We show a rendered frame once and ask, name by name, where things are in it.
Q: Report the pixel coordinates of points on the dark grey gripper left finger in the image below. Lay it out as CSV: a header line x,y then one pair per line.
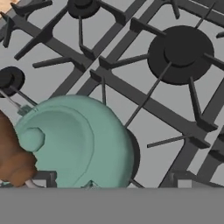
x,y
48,178

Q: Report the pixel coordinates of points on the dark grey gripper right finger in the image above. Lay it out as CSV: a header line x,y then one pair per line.
x,y
182,179

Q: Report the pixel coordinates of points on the grey gas hob black grates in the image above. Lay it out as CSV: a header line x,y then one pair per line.
x,y
175,122

